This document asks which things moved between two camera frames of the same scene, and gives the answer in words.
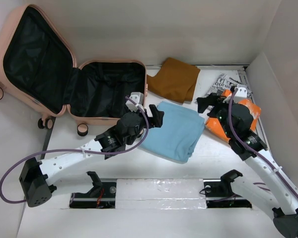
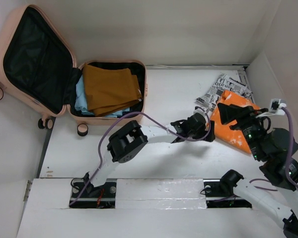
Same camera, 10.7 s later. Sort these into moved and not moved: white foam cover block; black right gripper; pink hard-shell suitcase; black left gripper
Moved: black left gripper; black right gripper
Not moved: pink hard-shell suitcase; white foam cover block
